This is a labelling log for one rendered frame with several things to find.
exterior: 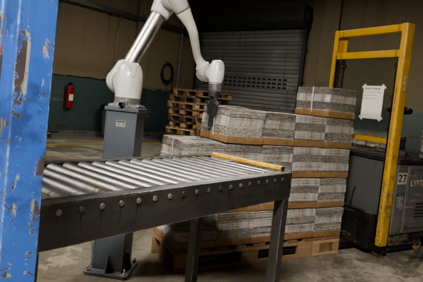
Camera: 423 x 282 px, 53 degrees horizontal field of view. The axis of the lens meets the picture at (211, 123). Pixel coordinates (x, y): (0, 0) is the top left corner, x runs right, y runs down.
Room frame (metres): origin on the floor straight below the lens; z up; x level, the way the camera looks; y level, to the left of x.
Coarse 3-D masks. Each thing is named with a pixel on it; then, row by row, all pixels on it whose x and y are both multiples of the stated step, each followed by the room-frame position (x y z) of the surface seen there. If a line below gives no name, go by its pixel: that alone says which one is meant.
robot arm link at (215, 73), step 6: (216, 60) 2.83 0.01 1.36; (210, 66) 2.85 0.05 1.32; (216, 66) 2.82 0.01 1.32; (222, 66) 2.83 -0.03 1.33; (210, 72) 2.83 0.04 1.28; (216, 72) 2.81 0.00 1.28; (222, 72) 2.83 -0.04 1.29; (210, 78) 2.83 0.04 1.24; (216, 78) 2.81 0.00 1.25; (222, 78) 2.84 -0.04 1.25
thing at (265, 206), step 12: (264, 204) 2.90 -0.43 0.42; (288, 204) 3.01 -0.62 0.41; (300, 204) 3.06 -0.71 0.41; (312, 204) 3.13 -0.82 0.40; (156, 228) 2.84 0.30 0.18; (168, 240) 2.67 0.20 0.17; (216, 240) 2.72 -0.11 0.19; (228, 240) 2.76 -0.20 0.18; (240, 240) 2.81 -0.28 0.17; (252, 240) 2.86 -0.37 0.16; (264, 240) 2.92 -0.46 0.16
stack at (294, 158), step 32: (224, 160) 2.73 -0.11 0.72; (256, 160) 2.85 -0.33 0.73; (288, 160) 3.00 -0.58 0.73; (320, 160) 3.15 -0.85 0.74; (224, 224) 2.74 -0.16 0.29; (256, 224) 2.87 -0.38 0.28; (288, 224) 3.02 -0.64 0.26; (160, 256) 2.75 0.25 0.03; (224, 256) 2.91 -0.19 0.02; (256, 256) 2.89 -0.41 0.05; (288, 256) 3.04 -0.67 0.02
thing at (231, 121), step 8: (224, 112) 2.76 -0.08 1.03; (232, 112) 2.71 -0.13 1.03; (240, 112) 2.74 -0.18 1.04; (248, 112) 2.76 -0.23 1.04; (256, 112) 2.79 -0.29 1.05; (264, 112) 2.83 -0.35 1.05; (224, 120) 2.75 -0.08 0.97; (232, 120) 2.72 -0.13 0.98; (240, 120) 2.75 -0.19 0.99; (248, 120) 2.77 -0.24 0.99; (256, 120) 2.80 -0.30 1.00; (216, 128) 2.82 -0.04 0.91; (224, 128) 2.73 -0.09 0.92; (232, 128) 2.72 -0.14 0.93; (240, 128) 2.75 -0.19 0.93; (248, 128) 2.78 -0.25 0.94; (256, 128) 2.81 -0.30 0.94; (232, 136) 2.73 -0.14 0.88; (240, 136) 2.75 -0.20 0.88; (248, 136) 2.78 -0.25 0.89; (256, 136) 2.82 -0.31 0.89; (256, 144) 2.84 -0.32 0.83
